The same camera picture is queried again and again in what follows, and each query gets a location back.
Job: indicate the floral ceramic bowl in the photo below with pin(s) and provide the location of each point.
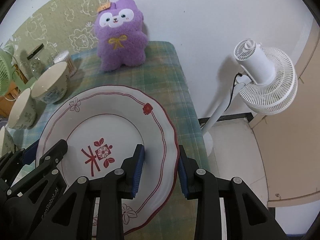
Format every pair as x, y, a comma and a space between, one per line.
6, 142
52, 85
23, 112

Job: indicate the orange wooden chair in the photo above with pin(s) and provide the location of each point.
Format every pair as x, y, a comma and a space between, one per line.
8, 100

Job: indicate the white plate with red pattern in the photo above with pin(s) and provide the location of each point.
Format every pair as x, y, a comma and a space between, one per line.
102, 126

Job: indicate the white standing fan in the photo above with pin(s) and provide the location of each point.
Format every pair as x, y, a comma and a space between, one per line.
268, 84

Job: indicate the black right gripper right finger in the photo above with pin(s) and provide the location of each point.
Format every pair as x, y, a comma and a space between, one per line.
246, 216

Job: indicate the beige wooden door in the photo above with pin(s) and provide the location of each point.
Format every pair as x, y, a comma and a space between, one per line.
289, 141

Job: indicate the green cartoon wall mat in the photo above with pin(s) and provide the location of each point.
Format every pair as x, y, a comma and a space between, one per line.
59, 25

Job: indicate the green desk fan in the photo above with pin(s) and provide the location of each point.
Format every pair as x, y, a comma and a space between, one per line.
10, 73

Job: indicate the purple plush toy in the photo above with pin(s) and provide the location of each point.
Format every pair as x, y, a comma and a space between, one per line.
119, 30

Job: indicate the glass jar with black lid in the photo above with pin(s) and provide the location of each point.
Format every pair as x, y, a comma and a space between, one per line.
37, 66

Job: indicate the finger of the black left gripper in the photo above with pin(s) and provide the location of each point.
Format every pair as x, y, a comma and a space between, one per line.
47, 162
12, 163

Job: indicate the cotton swab container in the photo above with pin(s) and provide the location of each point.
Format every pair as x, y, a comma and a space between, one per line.
65, 56

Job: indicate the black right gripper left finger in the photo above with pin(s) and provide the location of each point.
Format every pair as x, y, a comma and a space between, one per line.
119, 184

